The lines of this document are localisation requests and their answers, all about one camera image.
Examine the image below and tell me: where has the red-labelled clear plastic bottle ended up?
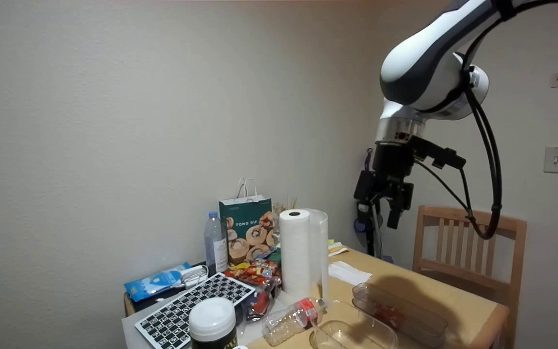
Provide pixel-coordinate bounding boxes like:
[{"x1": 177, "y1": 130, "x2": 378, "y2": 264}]
[{"x1": 262, "y1": 297, "x2": 326, "y2": 347}]

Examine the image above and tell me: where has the red black snack bag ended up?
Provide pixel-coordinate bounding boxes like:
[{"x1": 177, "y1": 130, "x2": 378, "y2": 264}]
[{"x1": 223, "y1": 260, "x2": 285, "y2": 322}]

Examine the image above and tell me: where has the clear empty plastic container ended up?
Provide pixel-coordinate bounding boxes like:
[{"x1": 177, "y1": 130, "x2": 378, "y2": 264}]
[{"x1": 309, "y1": 318, "x2": 402, "y2": 349}]

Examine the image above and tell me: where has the blue-capped clear water bottle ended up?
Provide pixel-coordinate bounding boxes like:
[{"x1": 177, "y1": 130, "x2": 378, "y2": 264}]
[{"x1": 202, "y1": 212, "x2": 231, "y2": 278}]

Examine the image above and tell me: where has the clear rectangular plastic container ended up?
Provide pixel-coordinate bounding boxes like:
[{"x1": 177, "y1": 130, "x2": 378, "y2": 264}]
[{"x1": 351, "y1": 278, "x2": 438, "y2": 334}]

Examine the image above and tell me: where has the white paper napkin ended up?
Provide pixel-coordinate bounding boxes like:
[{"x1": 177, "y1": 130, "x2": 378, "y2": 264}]
[{"x1": 328, "y1": 260, "x2": 375, "y2": 289}]

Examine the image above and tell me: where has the yellow green packet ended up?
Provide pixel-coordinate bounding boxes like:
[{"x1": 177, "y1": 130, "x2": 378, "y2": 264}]
[{"x1": 326, "y1": 237, "x2": 353, "y2": 258}]

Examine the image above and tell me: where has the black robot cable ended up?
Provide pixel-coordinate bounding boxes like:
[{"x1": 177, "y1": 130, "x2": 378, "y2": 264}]
[{"x1": 413, "y1": 37, "x2": 508, "y2": 243}]

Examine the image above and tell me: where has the white wall light switch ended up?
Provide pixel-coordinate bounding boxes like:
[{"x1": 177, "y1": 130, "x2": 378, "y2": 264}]
[{"x1": 543, "y1": 146, "x2": 558, "y2": 177}]

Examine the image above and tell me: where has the black-keyed white keyboard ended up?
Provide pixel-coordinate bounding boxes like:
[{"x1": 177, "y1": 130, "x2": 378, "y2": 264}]
[{"x1": 134, "y1": 272, "x2": 258, "y2": 349}]

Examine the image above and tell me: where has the white paper towel roll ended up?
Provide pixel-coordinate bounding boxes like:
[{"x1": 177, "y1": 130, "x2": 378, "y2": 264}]
[{"x1": 278, "y1": 208, "x2": 332, "y2": 301}]

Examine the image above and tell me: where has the black vacuum with blue part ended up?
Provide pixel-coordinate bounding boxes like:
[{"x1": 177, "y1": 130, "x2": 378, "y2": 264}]
[{"x1": 355, "y1": 150, "x2": 382, "y2": 258}]

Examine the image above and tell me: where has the wooden slatted chair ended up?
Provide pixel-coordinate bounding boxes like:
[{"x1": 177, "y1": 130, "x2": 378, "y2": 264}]
[{"x1": 411, "y1": 204, "x2": 530, "y2": 349}]

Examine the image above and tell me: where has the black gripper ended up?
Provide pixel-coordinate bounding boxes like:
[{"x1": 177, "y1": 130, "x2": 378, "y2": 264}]
[{"x1": 353, "y1": 142, "x2": 419, "y2": 231}]

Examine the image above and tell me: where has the red white sachets heap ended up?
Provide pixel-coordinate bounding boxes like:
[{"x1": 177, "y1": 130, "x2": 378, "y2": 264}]
[{"x1": 373, "y1": 305, "x2": 406, "y2": 328}]

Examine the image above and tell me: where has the blue tissue pack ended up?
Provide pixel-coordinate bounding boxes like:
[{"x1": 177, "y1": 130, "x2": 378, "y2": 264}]
[{"x1": 125, "y1": 262, "x2": 210, "y2": 307}]

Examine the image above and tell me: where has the colourful cereal box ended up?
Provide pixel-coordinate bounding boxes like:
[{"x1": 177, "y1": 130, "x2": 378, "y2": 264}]
[{"x1": 218, "y1": 181, "x2": 283, "y2": 266}]

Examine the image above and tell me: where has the white-lidded yellow jar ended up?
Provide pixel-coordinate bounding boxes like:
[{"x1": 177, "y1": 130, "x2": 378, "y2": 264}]
[{"x1": 187, "y1": 297, "x2": 241, "y2": 349}]

